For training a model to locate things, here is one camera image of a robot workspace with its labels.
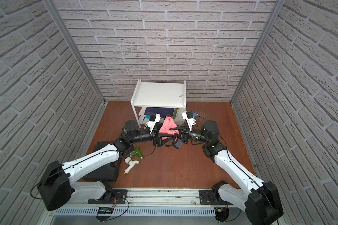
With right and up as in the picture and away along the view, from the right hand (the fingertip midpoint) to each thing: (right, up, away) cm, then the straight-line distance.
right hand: (171, 130), depth 67 cm
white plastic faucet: (-25, -22, +17) cm, 38 cm away
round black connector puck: (+26, -44, +4) cm, 51 cm away
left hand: (-1, +2, +2) cm, 3 cm away
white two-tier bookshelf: (-5, +19, +10) cm, 22 cm away
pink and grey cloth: (-2, +4, -3) cm, 5 cm away
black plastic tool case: (-35, -25, +9) cm, 44 cm away
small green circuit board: (-35, -43, +6) cm, 56 cm away
